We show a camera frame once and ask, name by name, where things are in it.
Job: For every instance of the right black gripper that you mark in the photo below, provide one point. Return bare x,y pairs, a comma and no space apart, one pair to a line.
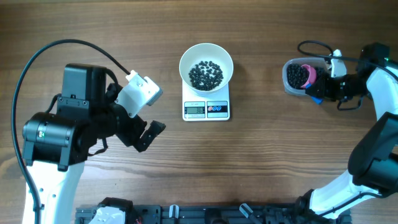
324,91

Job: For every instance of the white ceramic bowl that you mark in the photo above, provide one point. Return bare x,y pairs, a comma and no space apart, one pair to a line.
206,52

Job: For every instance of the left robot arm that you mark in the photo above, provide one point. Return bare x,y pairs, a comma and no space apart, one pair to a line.
57,142

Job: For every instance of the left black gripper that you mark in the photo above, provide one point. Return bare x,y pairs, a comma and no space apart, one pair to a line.
132,135

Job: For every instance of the pink scoop blue handle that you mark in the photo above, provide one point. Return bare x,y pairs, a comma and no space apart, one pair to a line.
312,74

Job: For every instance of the black beans in bowl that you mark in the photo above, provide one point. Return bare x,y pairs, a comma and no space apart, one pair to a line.
206,75

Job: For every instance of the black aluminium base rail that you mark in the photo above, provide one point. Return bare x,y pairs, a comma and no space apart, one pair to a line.
277,213

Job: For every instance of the clear plastic container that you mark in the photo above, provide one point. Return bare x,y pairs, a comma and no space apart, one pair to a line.
312,61

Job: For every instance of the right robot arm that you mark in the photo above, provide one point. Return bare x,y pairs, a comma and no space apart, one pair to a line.
372,165

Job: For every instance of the white digital kitchen scale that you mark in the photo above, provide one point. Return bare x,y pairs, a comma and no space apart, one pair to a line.
212,107

